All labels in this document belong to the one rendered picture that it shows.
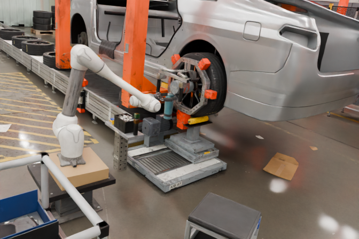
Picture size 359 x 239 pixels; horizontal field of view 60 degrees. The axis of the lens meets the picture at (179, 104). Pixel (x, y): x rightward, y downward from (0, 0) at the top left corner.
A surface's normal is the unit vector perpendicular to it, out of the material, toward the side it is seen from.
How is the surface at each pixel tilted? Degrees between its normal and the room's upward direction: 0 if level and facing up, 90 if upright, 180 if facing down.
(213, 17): 90
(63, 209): 90
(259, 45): 90
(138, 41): 90
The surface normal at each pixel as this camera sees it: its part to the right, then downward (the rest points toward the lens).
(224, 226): 0.11, -0.95
